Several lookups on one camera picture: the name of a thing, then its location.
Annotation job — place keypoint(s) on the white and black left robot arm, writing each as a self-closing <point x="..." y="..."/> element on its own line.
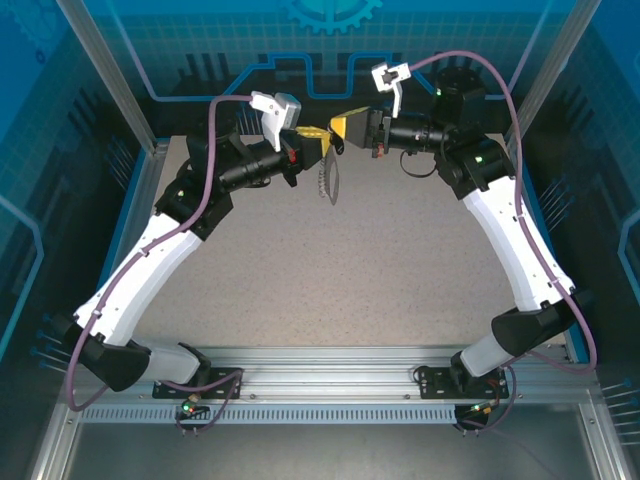
<point x="145" y="280"/>

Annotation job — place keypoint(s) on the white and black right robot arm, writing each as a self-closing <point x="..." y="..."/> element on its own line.
<point x="510" y="250"/>

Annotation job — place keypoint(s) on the grey metal bottom panel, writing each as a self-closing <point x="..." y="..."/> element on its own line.
<point x="325" y="455"/>

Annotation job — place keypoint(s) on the aluminium side rail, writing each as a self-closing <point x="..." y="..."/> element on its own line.
<point x="150" y="172"/>

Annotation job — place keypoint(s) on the aluminium frame post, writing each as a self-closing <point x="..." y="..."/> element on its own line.
<point x="550" y="65"/>
<point x="100" y="60"/>

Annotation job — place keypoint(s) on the aluminium mounting rail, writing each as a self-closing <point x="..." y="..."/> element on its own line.
<point x="325" y="370"/>

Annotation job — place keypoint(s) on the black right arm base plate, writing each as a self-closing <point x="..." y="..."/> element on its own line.
<point x="435" y="385"/>

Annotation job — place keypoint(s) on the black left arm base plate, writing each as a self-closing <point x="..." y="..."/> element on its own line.
<point x="165" y="390"/>

